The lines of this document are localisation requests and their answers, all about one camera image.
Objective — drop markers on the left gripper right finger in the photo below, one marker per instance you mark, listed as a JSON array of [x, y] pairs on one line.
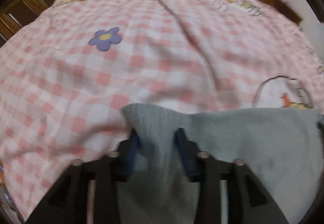
[[229, 192]]

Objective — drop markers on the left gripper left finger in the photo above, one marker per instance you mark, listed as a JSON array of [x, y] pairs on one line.
[[86, 192]]

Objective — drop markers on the grey knit pants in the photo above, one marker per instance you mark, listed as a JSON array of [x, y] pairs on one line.
[[282, 146]]

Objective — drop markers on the pink checkered bed sheet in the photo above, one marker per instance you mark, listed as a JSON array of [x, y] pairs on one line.
[[66, 77]]

